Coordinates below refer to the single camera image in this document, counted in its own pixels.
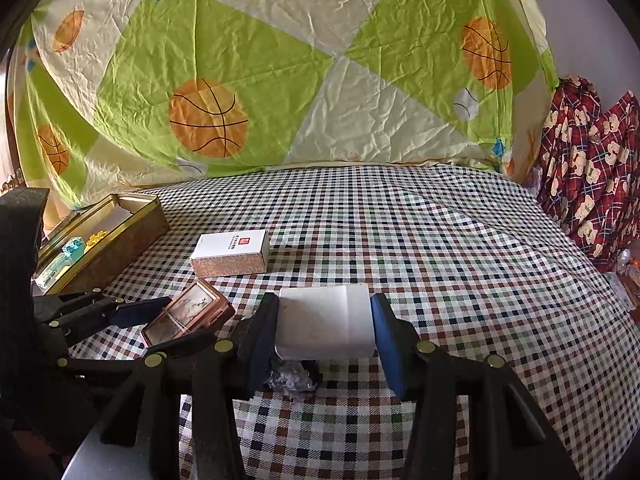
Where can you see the basketball print quilt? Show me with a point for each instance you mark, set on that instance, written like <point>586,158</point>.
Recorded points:
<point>300,35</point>

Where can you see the sun print toy block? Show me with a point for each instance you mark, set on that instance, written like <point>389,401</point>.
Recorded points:
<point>71,250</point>

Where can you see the yellow face toy block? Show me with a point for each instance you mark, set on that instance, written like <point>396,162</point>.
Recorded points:
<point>97,238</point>

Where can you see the white box with red label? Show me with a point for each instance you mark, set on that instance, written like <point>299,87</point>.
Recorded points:
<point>230,245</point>

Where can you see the gold tin box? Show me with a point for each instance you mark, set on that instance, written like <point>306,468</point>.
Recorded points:
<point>125,245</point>

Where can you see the clear bag of small parts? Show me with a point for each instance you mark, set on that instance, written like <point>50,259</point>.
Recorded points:
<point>292,377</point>

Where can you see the small brown box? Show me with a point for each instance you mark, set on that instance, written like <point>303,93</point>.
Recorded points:
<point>185,310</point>

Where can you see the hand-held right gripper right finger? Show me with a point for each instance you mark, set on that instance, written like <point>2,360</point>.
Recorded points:
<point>387,345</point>

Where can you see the red plaid bear print cloth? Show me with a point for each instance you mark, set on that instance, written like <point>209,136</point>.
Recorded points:
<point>585,170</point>

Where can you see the plain white box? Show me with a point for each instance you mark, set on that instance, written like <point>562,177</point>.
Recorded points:
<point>325,320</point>

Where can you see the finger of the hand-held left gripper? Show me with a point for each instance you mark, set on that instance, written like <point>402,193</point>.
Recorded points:
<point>140,310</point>
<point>192,340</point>

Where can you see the checked bed sheet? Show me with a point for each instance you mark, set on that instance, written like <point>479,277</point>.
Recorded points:
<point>425,240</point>

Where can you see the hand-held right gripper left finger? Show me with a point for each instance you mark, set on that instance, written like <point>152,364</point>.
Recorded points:
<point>260,345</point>

